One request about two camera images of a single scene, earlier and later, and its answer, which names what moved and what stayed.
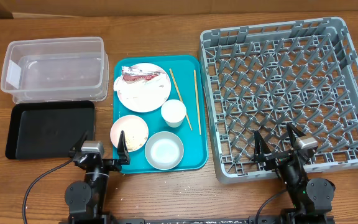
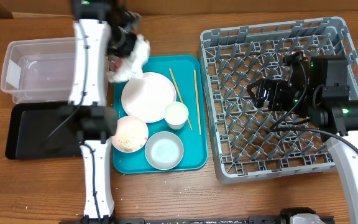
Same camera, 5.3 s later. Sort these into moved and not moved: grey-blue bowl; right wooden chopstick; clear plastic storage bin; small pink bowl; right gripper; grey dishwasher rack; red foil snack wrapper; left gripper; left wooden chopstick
Moved: right gripper; red foil snack wrapper; left gripper
Not moved: left wooden chopstick; right wooden chopstick; grey dishwasher rack; grey-blue bowl; clear plastic storage bin; small pink bowl
